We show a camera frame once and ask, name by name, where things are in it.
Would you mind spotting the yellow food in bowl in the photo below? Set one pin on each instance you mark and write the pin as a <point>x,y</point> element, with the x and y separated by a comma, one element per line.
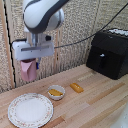
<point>55,92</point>

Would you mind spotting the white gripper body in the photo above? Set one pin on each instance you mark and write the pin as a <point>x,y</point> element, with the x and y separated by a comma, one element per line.
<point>33,50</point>

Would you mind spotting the small white bowl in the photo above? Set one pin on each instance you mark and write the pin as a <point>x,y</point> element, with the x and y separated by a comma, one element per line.
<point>56,92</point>

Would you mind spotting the white floral rimmed plate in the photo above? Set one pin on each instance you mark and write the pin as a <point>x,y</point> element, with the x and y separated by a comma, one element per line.
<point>30,110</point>

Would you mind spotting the pink mug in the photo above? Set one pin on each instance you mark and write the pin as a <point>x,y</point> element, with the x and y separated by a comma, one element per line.
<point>28,70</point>

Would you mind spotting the black box appliance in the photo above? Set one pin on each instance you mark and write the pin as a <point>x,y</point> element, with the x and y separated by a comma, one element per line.
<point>108,54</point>

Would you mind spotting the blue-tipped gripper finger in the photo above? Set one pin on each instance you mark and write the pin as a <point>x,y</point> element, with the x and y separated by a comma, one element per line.
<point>37,63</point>

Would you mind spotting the yellow food block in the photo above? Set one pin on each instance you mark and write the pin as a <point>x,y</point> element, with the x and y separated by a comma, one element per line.
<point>76,87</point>

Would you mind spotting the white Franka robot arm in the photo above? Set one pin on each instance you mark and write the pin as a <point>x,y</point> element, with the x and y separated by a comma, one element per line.
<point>42,16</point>

